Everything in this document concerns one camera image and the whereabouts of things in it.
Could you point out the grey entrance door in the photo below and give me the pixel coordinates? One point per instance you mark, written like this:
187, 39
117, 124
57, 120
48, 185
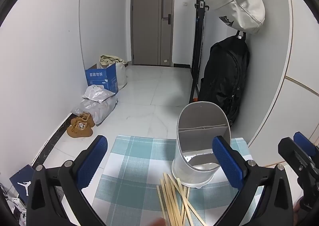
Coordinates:
147, 29

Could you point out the grey utensil holder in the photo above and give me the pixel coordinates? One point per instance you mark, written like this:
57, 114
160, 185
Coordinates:
184, 166

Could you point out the navy shoe box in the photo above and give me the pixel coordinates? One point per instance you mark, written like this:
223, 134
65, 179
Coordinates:
22, 183

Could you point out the black metal door frame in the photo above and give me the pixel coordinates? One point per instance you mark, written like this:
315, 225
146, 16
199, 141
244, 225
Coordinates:
198, 41

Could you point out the teal checked tablecloth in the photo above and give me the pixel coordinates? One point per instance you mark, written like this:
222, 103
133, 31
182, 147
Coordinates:
129, 166

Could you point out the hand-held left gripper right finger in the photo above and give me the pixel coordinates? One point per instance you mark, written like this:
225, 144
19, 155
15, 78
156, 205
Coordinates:
228, 163

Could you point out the brown suede shoe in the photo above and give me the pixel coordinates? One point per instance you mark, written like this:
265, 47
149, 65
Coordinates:
78, 131
84, 118

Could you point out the grey plastic parcel bag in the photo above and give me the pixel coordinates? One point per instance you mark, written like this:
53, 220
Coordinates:
99, 111

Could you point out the black backpack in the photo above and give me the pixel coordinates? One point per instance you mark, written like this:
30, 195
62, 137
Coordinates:
224, 79

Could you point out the beige canvas tote bag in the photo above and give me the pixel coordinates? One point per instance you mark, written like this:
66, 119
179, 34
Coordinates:
121, 76

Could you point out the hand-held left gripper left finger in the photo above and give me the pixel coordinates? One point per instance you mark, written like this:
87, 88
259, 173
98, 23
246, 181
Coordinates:
91, 163

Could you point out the pile of wooden chopsticks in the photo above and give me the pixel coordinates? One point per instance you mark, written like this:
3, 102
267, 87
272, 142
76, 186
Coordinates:
172, 206

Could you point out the white plastic parcel bag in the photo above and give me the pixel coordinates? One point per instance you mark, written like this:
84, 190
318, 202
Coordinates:
98, 93

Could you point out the white power strip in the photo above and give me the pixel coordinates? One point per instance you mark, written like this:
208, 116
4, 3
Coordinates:
16, 199

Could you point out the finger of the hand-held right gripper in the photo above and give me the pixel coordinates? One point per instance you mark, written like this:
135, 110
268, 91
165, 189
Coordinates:
289, 148
304, 140

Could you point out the blue cardboard box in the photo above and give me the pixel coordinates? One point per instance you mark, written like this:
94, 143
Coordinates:
99, 79

